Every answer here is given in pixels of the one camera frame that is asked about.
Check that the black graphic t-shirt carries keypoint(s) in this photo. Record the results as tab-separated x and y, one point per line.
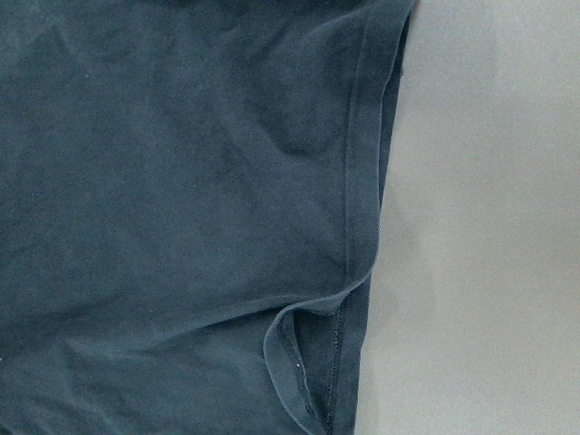
190	207

